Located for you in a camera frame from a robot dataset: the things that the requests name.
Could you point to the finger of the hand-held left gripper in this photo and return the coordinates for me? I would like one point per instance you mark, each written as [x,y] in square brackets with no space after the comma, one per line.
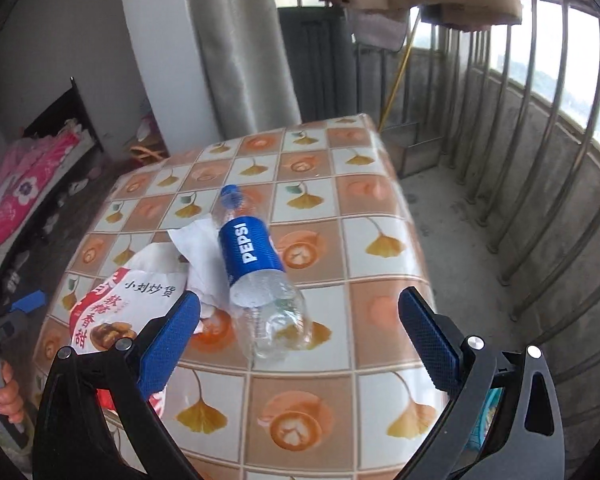
[27,302]

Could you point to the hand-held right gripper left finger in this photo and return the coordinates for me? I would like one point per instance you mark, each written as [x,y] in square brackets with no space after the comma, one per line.
[170,350]

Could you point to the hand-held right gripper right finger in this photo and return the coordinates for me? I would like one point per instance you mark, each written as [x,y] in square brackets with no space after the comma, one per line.
[425,340]

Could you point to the red and white snack bag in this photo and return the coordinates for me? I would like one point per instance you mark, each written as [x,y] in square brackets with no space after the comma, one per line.
[130,300]

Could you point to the blue plastic basket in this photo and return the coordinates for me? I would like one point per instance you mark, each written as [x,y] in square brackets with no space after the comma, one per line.
[490,405]

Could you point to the white tissue paper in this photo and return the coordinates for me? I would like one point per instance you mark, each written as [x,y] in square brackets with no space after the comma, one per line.
[200,250]

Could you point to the clear plastic bottle blue label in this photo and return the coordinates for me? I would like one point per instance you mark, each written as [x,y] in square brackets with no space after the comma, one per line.
[250,255]

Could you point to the person's left hand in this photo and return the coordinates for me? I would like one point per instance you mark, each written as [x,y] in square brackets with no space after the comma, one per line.
[10,392]

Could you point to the ginkgo leaf patterned tablecloth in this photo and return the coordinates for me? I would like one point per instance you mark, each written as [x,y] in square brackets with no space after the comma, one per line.
[330,310]

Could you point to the pink floral blanket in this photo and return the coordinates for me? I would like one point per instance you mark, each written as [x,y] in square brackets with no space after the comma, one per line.
[25,190]

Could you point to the metal dustpan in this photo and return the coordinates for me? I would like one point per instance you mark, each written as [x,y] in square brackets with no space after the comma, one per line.
[420,160]

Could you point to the metal balcony railing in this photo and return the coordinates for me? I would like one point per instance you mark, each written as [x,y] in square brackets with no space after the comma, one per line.
[530,160]

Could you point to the yellow broom stick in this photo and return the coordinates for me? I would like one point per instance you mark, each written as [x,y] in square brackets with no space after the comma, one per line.
[397,80]

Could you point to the grey curtain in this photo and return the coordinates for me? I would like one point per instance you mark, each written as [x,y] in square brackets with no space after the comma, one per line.
[240,60]

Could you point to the dark grey plastic panel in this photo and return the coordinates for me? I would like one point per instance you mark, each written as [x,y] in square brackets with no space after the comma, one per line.
[320,60]

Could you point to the grey hanging cloth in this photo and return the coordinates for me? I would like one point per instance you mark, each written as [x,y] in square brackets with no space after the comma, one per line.
[380,30]

